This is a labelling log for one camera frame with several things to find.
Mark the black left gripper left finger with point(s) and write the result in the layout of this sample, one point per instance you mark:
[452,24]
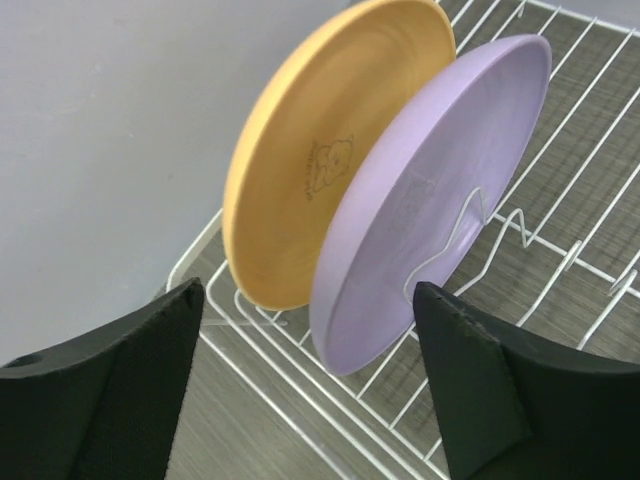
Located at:
[105,404]

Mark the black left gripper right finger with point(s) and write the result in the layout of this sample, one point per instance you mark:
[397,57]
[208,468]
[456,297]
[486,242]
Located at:
[511,404]

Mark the purple plate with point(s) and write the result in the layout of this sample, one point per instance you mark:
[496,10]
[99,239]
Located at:
[423,194]

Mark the yellow plate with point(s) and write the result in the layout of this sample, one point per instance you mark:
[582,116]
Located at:
[310,130]

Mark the white wire dish rack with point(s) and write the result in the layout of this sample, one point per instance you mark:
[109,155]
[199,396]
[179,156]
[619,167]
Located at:
[560,257]

